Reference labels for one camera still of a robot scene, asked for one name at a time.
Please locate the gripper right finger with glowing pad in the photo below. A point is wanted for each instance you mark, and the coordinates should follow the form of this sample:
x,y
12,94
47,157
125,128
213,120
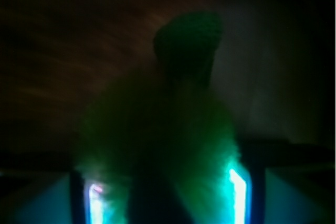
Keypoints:
x,y
292,194

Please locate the brown paper bag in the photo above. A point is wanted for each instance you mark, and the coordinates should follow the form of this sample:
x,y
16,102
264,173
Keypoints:
x,y
274,69

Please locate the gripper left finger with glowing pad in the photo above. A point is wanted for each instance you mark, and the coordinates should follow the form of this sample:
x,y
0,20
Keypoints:
x,y
49,197

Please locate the green plush animal toy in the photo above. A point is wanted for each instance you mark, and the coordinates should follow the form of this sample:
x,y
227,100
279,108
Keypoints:
x,y
161,145

